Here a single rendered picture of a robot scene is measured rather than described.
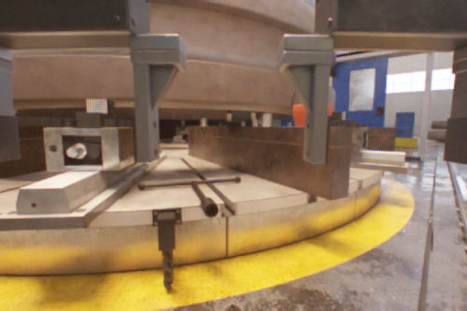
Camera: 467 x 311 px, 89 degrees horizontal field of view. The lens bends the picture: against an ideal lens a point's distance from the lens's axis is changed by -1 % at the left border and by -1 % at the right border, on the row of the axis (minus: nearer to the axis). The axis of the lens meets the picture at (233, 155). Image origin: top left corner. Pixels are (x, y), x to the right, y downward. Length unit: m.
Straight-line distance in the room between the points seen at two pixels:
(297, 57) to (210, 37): 1.77
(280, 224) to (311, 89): 1.27
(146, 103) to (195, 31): 1.75
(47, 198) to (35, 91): 1.00
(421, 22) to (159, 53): 0.20
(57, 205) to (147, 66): 0.95
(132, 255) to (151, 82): 1.15
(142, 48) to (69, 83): 1.64
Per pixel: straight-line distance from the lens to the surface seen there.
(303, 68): 0.22
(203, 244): 1.30
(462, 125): 0.29
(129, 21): 0.22
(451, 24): 0.26
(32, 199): 1.16
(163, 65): 0.22
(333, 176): 1.33
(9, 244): 1.53
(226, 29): 2.03
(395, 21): 0.24
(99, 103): 1.58
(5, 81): 0.30
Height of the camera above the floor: 0.69
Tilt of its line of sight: 7 degrees down
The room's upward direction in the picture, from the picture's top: straight up
